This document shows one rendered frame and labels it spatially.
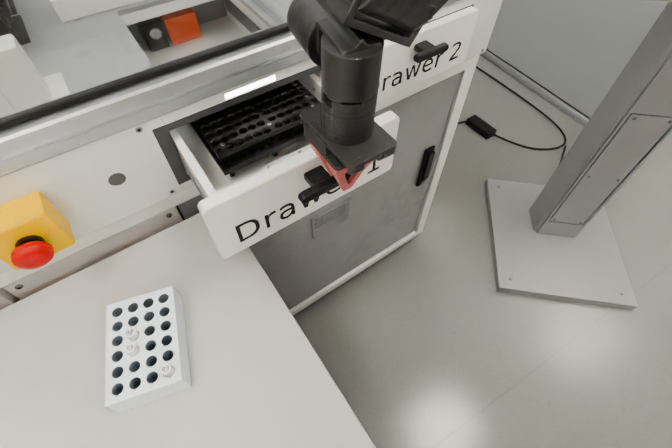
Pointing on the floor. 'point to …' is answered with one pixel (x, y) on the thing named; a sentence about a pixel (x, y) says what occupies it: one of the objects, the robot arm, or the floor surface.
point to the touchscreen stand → (585, 190)
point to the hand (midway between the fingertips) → (344, 180)
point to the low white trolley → (195, 416)
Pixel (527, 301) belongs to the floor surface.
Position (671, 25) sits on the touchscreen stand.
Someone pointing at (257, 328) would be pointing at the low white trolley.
